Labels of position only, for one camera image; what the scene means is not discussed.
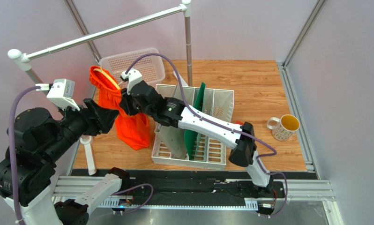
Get grey folder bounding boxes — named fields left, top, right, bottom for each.
left=154, top=84, right=187, bottom=159

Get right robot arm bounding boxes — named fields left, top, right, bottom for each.
left=119, top=81, right=271, bottom=188

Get yellow clothes hanger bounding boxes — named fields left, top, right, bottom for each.
left=92, top=52, right=121, bottom=90

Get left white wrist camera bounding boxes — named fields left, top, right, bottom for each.
left=35, top=78, right=80, bottom=111

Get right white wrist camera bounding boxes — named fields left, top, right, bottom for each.
left=121, top=69, right=143, bottom=95

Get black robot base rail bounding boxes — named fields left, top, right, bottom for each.
left=71, top=168, right=319, bottom=216

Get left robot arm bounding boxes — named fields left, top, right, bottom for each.
left=0, top=98, right=129, bottom=225

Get white patterned mug yellow inside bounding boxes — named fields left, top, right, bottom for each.
left=267, top=114, right=301, bottom=141

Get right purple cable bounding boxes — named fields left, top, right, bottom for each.
left=124, top=52, right=288, bottom=218

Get white plastic file organizer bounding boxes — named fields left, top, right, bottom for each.
left=151, top=88, right=234, bottom=170

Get orange shorts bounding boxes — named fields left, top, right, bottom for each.
left=90, top=66, right=150, bottom=150

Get white metal clothes rack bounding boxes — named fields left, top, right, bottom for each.
left=7, top=0, right=194, bottom=176

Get white perforated plastic basket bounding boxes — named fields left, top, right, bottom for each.
left=99, top=48, right=165, bottom=88

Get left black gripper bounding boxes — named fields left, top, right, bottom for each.
left=42, top=96, right=120, bottom=162

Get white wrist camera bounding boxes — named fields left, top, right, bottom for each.
left=121, top=69, right=143, bottom=95
left=35, top=78, right=80, bottom=111

